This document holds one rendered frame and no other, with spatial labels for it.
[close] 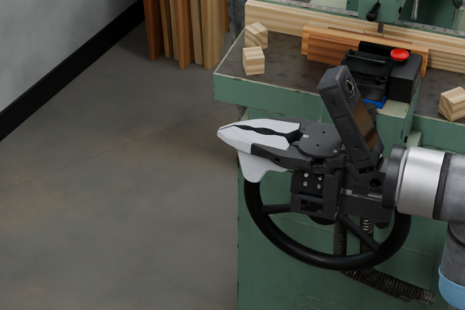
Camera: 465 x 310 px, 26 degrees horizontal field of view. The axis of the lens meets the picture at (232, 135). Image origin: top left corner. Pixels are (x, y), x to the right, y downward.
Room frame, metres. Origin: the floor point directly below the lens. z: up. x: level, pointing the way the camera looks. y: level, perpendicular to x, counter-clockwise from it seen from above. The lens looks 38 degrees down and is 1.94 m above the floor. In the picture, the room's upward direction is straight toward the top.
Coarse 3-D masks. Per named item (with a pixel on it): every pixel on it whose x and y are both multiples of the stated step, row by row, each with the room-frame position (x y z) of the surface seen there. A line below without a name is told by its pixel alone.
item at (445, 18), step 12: (348, 0) 1.79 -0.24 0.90; (408, 0) 1.75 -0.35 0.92; (420, 0) 1.74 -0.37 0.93; (432, 0) 1.73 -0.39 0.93; (444, 0) 1.72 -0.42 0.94; (408, 12) 1.74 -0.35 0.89; (420, 12) 1.74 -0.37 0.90; (432, 12) 1.73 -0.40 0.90; (444, 12) 1.72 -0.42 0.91; (456, 12) 1.75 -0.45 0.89; (432, 24) 1.73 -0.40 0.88; (444, 24) 1.72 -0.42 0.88; (456, 24) 1.78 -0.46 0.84
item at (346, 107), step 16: (320, 80) 0.89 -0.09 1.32; (336, 80) 0.87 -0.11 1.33; (352, 80) 0.90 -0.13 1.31; (336, 96) 0.87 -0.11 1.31; (352, 96) 0.88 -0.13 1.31; (336, 112) 0.87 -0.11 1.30; (352, 112) 0.86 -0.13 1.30; (368, 112) 0.90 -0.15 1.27; (336, 128) 0.86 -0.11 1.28; (352, 128) 0.86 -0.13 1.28; (368, 128) 0.88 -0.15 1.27; (352, 144) 0.86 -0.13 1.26; (368, 144) 0.86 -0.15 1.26; (352, 160) 0.85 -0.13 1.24; (368, 160) 0.85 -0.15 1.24
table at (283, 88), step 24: (240, 48) 1.60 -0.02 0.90; (264, 48) 1.60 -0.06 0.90; (288, 48) 1.60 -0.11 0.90; (216, 72) 1.52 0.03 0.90; (240, 72) 1.52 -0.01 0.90; (264, 72) 1.52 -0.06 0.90; (288, 72) 1.52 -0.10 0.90; (312, 72) 1.52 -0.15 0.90; (432, 72) 1.52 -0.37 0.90; (216, 96) 1.52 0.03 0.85; (240, 96) 1.50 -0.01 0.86; (264, 96) 1.48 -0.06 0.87; (288, 96) 1.47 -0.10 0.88; (312, 96) 1.45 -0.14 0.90; (432, 96) 1.45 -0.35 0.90; (432, 120) 1.38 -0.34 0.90; (456, 120) 1.38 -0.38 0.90; (408, 144) 1.35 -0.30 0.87; (432, 144) 1.38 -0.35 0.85; (456, 144) 1.36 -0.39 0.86
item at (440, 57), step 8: (312, 24) 1.62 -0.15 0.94; (320, 24) 1.62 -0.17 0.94; (328, 24) 1.62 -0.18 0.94; (368, 32) 1.60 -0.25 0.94; (416, 40) 1.57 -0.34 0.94; (432, 48) 1.54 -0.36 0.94; (440, 48) 1.54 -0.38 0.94; (448, 48) 1.54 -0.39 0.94; (456, 48) 1.54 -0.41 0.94; (432, 56) 1.54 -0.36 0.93; (440, 56) 1.53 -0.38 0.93; (448, 56) 1.53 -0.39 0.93; (456, 56) 1.52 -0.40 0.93; (464, 56) 1.52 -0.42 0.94; (432, 64) 1.54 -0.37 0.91; (440, 64) 1.53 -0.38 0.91; (448, 64) 1.53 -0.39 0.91; (456, 64) 1.52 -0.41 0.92; (464, 64) 1.52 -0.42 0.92; (456, 72) 1.52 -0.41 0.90; (464, 72) 1.52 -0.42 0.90
